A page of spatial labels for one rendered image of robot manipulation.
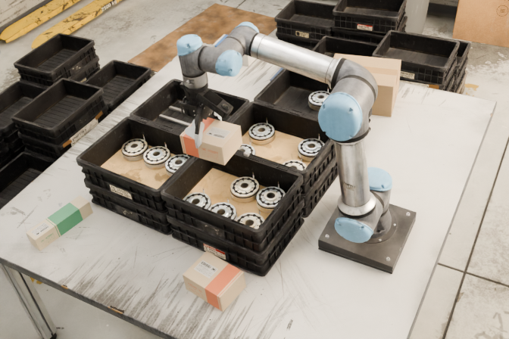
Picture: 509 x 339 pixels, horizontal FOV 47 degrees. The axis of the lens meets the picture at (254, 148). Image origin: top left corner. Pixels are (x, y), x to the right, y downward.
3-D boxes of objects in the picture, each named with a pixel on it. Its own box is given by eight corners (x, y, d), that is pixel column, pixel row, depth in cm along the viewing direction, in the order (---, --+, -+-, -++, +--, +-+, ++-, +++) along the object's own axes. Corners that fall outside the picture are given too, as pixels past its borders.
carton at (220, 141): (242, 143, 197) (240, 125, 192) (224, 165, 189) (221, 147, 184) (202, 132, 204) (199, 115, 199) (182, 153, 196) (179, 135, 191)
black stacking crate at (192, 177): (305, 200, 207) (304, 176, 200) (261, 259, 188) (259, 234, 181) (213, 167, 225) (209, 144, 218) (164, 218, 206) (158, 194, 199)
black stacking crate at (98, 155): (212, 166, 225) (207, 144, 218) (163, 217, 206) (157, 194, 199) (133, 138, 243) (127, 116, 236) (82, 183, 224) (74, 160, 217)
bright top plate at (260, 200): (291, 192, 204) (291, 191, 204) (276, 211, 198) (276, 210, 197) (265, 184, 208) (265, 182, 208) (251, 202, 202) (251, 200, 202)
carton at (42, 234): (83, 206, 230) (79, 194, 227) (93, 213, 227) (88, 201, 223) (30, 244, 217) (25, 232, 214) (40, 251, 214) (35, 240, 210)
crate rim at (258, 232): (305, 180, 201) (304, 175, 199) (259, 239, 182) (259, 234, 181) (209, 147, 219) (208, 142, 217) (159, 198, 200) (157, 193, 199)
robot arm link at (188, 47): (194, 48, 167) (169, 43, 171) (200, 80, 174) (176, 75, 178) (208, 35, 172) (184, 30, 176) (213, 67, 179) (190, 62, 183)
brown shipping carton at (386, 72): (323, 108, 267) (323, 79, 256) (335, 82, 282) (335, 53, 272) (391, 117, 257) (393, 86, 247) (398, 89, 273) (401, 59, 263)
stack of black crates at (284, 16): (347, 52, 409) (348, 7, 388) (330, 74, 390) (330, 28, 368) (295, 42, 426) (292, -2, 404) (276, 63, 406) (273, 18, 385)
